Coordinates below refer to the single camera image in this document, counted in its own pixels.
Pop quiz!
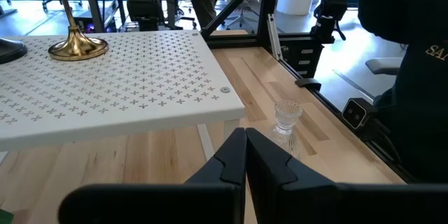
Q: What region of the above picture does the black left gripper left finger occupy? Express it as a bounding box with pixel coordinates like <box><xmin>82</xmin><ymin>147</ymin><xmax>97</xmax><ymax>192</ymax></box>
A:
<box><xmin>57</xmin><ymin>127</ymin><xmax>248</xmax><ymax>224</ymax></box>

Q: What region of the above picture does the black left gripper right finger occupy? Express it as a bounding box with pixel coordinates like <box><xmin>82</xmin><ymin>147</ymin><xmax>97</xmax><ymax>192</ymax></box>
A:
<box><xmin>246</xmin><ymin>128</ymin><xmax>448</xmax><ymax>224</ymax></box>

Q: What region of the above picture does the gold brass candlestick holder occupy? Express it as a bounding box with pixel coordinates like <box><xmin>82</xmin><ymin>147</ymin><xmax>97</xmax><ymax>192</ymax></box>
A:
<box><xmin>48</xmin><ymin>0</ymin><xmax>109</xmax><ymax>62</ymax></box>

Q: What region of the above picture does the tall black candlestick holder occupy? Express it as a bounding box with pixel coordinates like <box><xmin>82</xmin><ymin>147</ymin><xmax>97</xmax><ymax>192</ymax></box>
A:
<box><xmin>0</xmin><ymin>37</ymin><xmax>28</xmax><ymax>65</ymax></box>

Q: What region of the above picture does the clear ribbed glass candle holder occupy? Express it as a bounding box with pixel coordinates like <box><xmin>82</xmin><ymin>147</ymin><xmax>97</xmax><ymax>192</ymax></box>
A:
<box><xmin>267</xmin><ymin>99</ymin><xmax>304</xmax><ymax>160</ymax></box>

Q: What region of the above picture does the black drawer unit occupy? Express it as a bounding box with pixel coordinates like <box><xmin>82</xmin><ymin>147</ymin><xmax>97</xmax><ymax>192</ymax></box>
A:
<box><xmin>279</xmin><ymin>40</ymin><xmax>325</xmax><ymax>80</ymax></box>

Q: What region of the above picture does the white perforated metal shelf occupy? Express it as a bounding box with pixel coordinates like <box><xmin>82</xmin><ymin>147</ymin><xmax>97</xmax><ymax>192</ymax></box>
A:
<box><xmin>0</xmin><ymin>29</ymin><xmax>246</xmax><ymax>162</ymax></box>

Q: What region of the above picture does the person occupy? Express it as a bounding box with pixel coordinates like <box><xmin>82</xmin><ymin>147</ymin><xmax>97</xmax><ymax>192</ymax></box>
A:
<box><xmin>353</xmin><ymin>0</ymin><xmax>448</xmax><ymax>185</ymax></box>
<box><xmin>185</xmin><ymin>0</ymin><xmax>221</xmax><ymax>29</ymax></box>

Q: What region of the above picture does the grey chair armrest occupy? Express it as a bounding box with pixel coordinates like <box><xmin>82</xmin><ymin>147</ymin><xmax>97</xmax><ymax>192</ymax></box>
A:
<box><xmin>365</xmin><ymin>57</ymin><xmax>403</xmax><ymax>76</ymax></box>

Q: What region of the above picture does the grey office chair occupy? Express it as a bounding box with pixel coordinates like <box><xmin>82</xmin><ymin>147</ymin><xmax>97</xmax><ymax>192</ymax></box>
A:
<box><xmin>223</xmin><ymin>0</ymin><xmax>262</xmax><ymax>31</ymax></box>

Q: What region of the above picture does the black table-level camera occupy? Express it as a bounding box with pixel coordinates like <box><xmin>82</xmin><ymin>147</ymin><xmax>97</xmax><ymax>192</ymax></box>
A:
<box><xmin>341</xmin><ymin>97</ymin><xmax>377</xmax><ymax>130</ymax></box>

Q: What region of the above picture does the black clamp bracket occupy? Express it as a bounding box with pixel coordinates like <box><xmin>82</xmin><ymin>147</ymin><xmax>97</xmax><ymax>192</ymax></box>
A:
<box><xmin>295</xmin><ymin>78</ymin><xmax>322</xmax><ymax>92</ymax></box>

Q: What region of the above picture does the silver aluminium rail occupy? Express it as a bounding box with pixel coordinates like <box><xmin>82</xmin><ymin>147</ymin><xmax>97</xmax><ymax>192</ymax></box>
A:
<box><xmin>267</xmin><ymin>13</ymin><xmax>283</xmax><ymax>61</ymax></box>

